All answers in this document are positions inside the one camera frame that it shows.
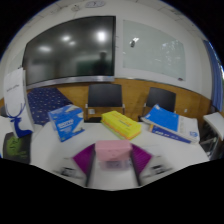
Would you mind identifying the blue and white box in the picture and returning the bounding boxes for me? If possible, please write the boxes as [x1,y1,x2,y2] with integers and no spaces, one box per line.
[47,104,86,143]

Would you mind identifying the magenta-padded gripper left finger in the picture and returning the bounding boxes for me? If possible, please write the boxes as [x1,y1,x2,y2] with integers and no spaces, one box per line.
[53,143,98,187]

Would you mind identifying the black bag with green print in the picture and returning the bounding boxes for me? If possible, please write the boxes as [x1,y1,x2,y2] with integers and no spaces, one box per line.
[2,132,33,165]

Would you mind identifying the glass whiteboard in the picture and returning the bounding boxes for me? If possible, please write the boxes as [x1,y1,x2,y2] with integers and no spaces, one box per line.
[122,19,187,82]

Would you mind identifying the white side table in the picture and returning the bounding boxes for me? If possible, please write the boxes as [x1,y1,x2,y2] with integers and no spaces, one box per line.
[202,111,224,141]

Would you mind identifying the blue curtain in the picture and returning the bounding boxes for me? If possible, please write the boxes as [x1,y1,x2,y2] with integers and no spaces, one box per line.
[203,39,224,113]

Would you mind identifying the white bag with blue deer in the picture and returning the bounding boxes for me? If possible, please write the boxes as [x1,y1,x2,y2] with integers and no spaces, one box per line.
[2,67,35,139]

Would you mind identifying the dark blue book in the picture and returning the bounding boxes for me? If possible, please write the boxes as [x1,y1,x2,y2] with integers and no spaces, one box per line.
[148,123,196,145]

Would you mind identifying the blue and white book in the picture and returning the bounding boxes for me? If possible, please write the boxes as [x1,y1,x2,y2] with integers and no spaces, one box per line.
[140,103,201,144]

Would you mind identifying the pink charger block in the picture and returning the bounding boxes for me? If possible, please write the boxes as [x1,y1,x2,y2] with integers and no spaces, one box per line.
[95,139,133,171]

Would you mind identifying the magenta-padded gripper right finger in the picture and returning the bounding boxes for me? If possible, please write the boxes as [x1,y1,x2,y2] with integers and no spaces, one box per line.
[129,143,174,187]

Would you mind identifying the large black wall screen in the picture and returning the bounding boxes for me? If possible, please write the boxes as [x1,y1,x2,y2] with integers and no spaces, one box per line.
[22,15,117,89]

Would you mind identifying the black chair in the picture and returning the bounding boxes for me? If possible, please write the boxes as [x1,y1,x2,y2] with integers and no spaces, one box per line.
[84,83,126,124]
[137,87,177,123]

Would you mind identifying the yellow box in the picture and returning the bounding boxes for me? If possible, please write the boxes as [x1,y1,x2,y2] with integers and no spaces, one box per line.
[100,110,143,141]

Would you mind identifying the office chair with white base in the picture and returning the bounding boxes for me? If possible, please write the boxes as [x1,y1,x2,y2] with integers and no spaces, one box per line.
[199,123,221,158]

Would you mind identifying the dark blue starry box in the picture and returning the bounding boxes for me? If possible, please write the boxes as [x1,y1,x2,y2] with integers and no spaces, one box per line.
[26,87,73,126]

